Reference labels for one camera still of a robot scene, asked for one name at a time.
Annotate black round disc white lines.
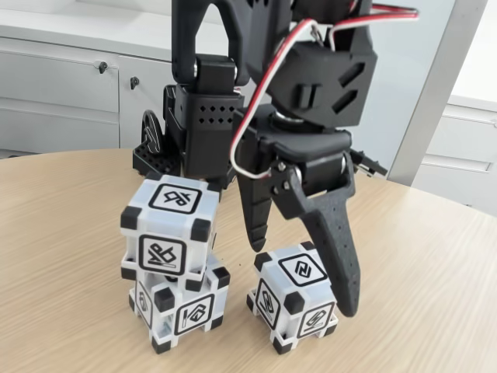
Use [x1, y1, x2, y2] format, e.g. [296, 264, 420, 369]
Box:
[140, 110, 162, 155]

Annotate grey metal pillar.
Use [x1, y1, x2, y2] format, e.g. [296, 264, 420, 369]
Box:
[388, 0, 490, 191]

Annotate white cabinet with keys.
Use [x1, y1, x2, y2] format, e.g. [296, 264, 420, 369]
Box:
[0, 23, 300, 160]

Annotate white cube zigzag symbol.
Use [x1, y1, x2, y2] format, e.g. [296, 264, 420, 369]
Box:
[246, 240, 339, 355]

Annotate white cube stacked-squares symbol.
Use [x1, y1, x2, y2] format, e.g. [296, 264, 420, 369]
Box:
[127, 266, 232, 355]

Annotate white cube letter-like symbol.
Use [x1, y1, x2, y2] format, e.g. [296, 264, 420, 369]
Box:
[120, 173, 222, 292]

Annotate white drawer cabinet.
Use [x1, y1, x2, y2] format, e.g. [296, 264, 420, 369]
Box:
[411, 65, 497, 218]

